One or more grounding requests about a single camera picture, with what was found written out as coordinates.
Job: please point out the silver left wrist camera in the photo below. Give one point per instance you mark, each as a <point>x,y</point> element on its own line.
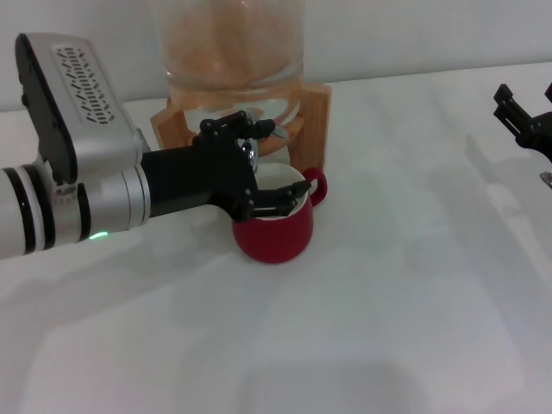
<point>86,112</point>

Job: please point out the chrome faucet with lever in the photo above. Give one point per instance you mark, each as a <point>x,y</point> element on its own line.
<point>252,157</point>

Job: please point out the wooden dispenser stand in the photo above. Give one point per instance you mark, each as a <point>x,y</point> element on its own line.
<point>315,129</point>

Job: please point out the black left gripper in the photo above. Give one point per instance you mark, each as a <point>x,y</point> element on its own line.
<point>198,177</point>

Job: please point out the glass water dispenser jar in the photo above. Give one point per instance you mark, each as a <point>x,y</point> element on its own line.
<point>228,47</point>

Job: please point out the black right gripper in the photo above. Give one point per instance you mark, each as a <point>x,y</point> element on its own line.
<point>539,138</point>

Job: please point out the red ceramic cup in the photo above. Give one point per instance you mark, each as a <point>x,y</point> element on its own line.
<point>276,241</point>

